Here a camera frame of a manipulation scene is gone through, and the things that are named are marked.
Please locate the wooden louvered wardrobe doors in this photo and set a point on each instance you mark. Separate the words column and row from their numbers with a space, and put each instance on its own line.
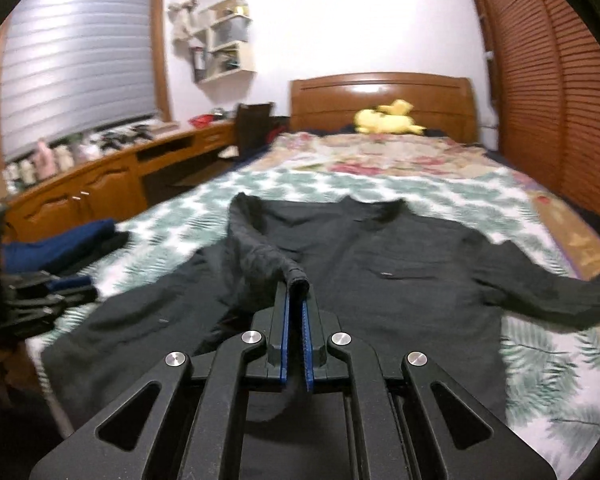
column 545, row 75

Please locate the row of small bottles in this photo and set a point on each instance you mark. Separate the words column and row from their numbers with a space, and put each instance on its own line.
column 75, row 152

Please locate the window with grey blind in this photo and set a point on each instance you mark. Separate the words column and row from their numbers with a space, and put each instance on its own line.
column 80, row 60

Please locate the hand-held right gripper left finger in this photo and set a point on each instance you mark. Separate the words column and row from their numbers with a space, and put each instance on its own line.
column 279, row 345

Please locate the dark grey long-sleeve shirt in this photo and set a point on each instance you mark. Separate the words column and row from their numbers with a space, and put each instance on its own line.
column 380, row 260

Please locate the green leaf print bedsheet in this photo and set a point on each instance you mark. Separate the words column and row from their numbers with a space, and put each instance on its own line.
column 545, row 360

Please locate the red bowl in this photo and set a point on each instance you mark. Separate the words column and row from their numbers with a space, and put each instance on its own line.
column 201, row 121

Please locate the wooden desk cabinet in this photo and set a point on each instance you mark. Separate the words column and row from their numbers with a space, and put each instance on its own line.
column 105, row 180

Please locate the wooden headboard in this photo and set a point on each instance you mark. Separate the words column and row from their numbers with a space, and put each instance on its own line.
column 330, row 105

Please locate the dark chair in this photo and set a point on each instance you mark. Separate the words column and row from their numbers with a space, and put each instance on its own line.
column 252, row 127

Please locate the yellow plush toy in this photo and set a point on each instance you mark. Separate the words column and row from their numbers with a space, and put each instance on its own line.
column 380, row 120

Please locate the pink bottle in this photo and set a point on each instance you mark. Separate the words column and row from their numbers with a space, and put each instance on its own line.
column 44, row 160

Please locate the pile of black gadgets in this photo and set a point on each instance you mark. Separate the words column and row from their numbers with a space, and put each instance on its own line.
column 125, row 136

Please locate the folded blue clothes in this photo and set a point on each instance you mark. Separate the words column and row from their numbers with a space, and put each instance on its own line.
column 70, row 245

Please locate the white wall shelf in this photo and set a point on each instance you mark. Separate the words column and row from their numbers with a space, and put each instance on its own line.
column 245, row 64

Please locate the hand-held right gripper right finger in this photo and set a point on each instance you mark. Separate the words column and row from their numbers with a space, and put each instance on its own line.
column 308, row 355

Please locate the floral blanket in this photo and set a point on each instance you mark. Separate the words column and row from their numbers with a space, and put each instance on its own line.
column 380, row 156

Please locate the white hanging cloth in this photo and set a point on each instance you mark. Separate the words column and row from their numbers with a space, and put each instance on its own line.
column 182, row 10

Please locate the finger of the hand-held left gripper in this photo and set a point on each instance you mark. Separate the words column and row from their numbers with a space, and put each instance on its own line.
column 45, row 305
column 35, row 281

